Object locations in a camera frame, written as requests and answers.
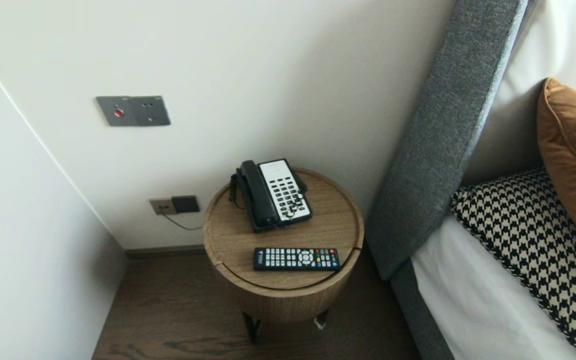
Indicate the grey wall switch panel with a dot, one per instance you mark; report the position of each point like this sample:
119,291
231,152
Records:
138,111

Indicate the beige upholstered headboard panel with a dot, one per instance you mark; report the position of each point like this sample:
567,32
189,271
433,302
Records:
508,140

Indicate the black telephone base white keypad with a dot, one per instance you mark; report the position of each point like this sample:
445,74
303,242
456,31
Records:
283,192

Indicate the black TV remote control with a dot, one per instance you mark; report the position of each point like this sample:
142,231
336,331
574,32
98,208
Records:
295,259

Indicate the dark grey power socket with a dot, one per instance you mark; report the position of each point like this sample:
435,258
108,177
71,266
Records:
186,204

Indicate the grey fabric bed frame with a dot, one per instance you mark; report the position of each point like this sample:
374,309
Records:
418,315

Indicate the white bed sheet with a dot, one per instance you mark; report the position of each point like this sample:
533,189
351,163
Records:
478,310

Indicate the black telephone handset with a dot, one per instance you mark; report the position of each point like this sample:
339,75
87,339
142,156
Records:
257,195

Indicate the grey fabric headboard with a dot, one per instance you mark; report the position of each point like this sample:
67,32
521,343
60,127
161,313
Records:
443,125

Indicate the brown wooden baseboard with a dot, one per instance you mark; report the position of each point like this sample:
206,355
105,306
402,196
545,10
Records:
168,251

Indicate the black white houndstooth pillow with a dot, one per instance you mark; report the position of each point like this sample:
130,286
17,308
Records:
533,240

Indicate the black metal table legs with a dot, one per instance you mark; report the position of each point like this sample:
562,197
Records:
252,327

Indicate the beige wall data socket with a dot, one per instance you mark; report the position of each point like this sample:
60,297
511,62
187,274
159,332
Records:
162,206

